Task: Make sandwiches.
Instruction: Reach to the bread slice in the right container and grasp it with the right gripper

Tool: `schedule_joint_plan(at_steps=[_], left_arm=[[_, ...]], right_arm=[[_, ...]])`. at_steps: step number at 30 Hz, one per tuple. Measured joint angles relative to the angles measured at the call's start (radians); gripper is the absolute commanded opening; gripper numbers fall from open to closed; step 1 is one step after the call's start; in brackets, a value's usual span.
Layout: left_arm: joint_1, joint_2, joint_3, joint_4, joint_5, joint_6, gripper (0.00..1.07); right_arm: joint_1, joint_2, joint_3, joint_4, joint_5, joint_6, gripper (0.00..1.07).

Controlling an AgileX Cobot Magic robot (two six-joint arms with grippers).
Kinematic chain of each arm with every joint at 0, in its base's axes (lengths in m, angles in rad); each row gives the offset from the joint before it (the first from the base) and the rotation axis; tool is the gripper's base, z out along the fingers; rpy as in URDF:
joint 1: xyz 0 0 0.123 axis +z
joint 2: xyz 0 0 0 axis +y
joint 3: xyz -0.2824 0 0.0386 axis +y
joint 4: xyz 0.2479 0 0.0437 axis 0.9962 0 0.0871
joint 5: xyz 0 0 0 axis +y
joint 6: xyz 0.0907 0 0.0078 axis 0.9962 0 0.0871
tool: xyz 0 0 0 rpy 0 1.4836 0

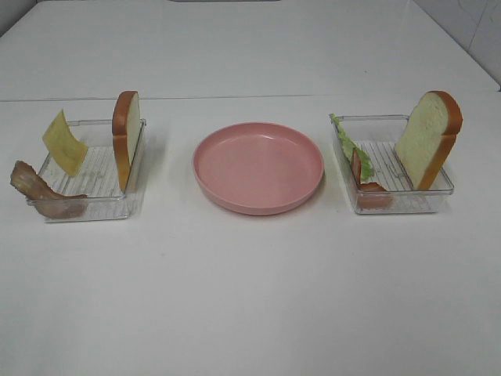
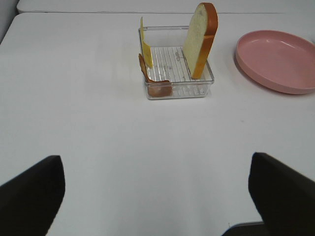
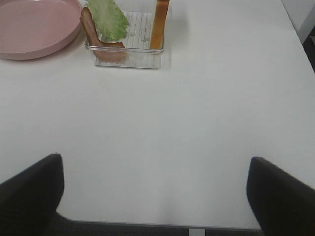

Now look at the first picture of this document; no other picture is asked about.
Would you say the green lettuce leaf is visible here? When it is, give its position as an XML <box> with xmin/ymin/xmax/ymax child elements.
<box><xmin>330</xmin><ymin>114</ymin><xmax>374</xmax><ymax>184</ymax></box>

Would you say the red bacon strip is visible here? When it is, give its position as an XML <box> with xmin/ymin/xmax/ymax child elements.
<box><xmin>351</xmin><ymin>149</ymin><xmax>392</xmax><ymax>209</ymax></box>

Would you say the bread slice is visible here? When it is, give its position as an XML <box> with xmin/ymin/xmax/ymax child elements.
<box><xmin>395</xmin><ymin>91</ymin><xmax>463</xmax><ymax>190</ymax></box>
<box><xmin>112</xmin><ymin>91</ymin><xmax>141</xmax><ymax>192</ymax></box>

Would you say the brown bacon strip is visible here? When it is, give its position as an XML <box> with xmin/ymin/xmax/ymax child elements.
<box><xmin>10</xmin><ymin>161</ymin><xmax>87</xmax><ymax>219</ymax></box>

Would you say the pink round plate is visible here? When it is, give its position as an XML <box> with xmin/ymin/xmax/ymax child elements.
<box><xmin>193</xmin><ymin>122</ymin><xmax>324</xmax><ymax>215</ymax></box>

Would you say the right clear plastic tray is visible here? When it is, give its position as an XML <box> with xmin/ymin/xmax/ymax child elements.
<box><xmin>331</xmin><ymin>114</ymin><xmax>454</xmax><ymax>215</ymax></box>

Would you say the clear plastic tray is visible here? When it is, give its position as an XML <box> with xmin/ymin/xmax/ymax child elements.
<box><xmin>27</xmin><ymin>119</ymin><xmax>146</xmax><ymax>222</ymax></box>
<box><xmin>331</xmin><ymin>114</ymin><xmax>454</xmax><ymax>215</ymax></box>

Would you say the left clear plastic tray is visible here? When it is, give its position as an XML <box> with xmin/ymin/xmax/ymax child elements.
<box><xmin>27</xmin><ymin>119</ymin><xmax>146</xmax><ymax>222</ymax></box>

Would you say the yellow cheese slice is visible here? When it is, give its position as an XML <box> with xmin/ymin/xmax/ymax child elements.
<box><xmin>42</xmin><ymin>110</ymin><xmax>88</xmax><ymax>177</ymax></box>

